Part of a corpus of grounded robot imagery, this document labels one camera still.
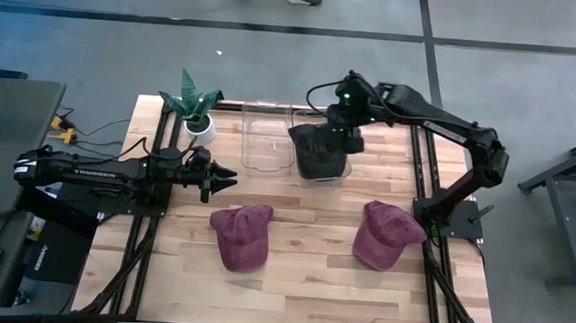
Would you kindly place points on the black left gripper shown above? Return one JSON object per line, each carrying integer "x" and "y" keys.
{"x": 198, "y": 171}

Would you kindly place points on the black controller box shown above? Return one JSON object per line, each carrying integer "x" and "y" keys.
{"x": 59, "y": 253}

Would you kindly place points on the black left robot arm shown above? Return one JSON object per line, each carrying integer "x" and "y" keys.
{"x": 92, "y": 173}

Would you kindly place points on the black baseball cap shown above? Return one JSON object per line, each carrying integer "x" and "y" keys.
{"x": 318, "y": 158}

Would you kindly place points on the white plant pot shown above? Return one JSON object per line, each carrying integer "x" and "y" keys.
{"x": 204, "y": 134}

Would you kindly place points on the yellow power plug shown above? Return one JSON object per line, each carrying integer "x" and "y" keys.
{"x": 57, "y": 123}
{"x": 66, "y": 136}

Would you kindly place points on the black aluminium table frame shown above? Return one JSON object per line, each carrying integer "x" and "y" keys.
{"x": 420, "y": 164}

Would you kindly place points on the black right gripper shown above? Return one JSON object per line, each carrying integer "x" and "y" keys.
{"x": 352, "y": 138}

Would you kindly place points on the black metal stand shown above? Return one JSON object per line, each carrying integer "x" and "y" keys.
{"x": 565, "y": 218}

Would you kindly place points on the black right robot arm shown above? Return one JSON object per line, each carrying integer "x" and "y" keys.
{"x": 445, "y": 126}

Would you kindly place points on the clear plastic bin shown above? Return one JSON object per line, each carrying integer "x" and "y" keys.
{"x": 269, "y": 130}
{"x": 319, "y": 184}

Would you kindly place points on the green snake plant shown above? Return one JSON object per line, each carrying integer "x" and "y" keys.
{"x": 189, "y": 93}

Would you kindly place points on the grey desk top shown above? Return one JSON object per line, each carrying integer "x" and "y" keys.
{"x": 8, "y": 144}

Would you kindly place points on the maroon baseball cap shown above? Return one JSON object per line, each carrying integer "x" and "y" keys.
{"x": 240, "y": 239}
{"x": 386, "y": 235}

